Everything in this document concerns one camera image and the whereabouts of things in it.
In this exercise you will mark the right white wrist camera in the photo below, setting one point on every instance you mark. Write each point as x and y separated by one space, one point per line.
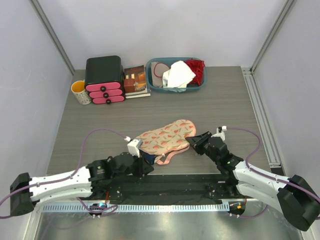
220 132

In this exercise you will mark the yellow inside patterned mug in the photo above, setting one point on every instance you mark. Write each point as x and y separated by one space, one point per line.
80 93

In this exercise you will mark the teal plastic basket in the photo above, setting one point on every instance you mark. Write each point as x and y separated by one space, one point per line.
169 61

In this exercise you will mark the pink mesh laundry bag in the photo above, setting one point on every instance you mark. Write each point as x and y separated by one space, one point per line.
167 141

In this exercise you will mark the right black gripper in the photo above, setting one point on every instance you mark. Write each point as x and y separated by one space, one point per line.
197 141

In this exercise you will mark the stack of books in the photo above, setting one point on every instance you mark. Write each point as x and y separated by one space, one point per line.
135 82

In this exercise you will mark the white slotted cable duct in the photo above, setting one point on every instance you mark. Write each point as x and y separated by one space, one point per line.
79 208

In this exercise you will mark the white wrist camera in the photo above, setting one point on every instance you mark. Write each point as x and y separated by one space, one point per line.
220 132
133 145

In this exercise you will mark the grey cloth with red loop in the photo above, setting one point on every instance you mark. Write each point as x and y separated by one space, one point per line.
157 71

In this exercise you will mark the white cloth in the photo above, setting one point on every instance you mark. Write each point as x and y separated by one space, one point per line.
178 76

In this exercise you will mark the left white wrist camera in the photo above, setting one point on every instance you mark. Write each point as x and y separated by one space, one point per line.
133 145

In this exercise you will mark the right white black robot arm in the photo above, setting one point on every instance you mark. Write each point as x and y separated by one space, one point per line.
291 196

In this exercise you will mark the red garment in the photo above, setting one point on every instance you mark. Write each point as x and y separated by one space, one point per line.
197 67

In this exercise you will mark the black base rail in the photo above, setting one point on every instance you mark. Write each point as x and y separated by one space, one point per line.
166 190

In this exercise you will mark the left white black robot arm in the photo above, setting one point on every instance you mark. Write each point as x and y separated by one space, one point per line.
27 192

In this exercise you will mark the black pink drawer organizer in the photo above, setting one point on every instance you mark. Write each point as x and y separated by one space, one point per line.
104 79

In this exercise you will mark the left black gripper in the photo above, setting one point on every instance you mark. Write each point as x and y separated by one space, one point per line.
144 168

